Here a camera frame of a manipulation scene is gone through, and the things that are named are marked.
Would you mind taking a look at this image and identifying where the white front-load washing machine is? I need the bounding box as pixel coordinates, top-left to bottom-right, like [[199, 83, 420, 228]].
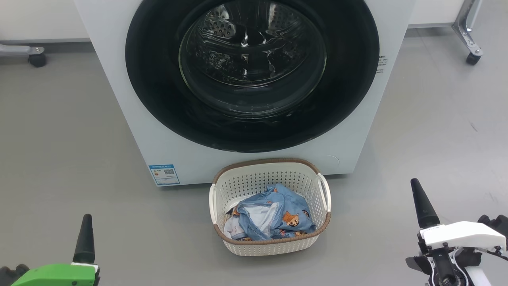
[[73, 0, 415, 187]]

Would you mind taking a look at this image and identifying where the grey stand leg with caster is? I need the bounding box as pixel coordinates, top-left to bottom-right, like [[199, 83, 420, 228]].
[[0, 43, 47, 67], [452, 0, 484, 65]]

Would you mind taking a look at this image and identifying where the washing machine glass door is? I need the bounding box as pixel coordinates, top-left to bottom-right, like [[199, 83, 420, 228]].
[[125, 0, 380, 153]]

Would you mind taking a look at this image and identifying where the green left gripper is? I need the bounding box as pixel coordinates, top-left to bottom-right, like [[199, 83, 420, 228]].
[[11, 214, 100, 286]]

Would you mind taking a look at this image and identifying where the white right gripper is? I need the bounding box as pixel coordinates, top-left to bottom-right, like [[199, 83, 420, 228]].
[[406, 178, 507, 286]]

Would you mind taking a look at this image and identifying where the blue energy label sticker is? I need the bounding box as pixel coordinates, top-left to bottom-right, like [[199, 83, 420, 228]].
[[148, 164, 180, 186]]

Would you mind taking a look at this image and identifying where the white perforated basket brown rim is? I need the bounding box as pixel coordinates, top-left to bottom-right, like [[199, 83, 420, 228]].
[[209, 158, 332, 257]]

